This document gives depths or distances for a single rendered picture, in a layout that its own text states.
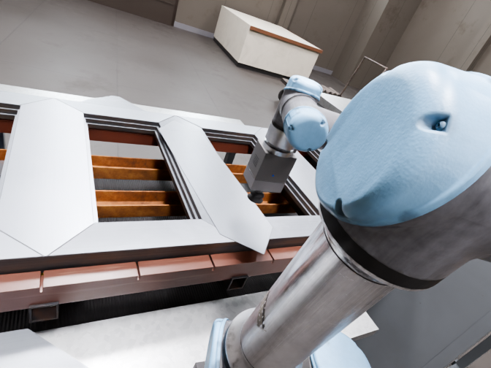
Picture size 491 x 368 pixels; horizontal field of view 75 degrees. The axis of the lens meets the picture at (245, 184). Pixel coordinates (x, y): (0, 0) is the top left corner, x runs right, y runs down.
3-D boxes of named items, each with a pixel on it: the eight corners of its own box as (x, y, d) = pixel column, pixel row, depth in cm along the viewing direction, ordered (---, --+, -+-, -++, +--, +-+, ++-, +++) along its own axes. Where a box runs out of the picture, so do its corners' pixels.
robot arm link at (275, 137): (266, 117, 73) (296, 123, 76) (259, 134, 75) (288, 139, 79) (278, 132, 67) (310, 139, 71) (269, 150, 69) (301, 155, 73)
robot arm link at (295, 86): (292, 79, 61) (288, 69, 69) (272, 129, 67) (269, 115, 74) (329, 93, 63) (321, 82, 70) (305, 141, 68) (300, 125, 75)
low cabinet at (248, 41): (271, 58, 881) (282, 27, 840) (307, 86, 717) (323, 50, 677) (212, 39, 805) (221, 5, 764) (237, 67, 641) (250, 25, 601)
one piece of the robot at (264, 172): (290, 126, 79) (267, 179, 87) (259, 120, 75) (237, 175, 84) (307, 147, 72) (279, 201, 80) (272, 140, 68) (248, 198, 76)
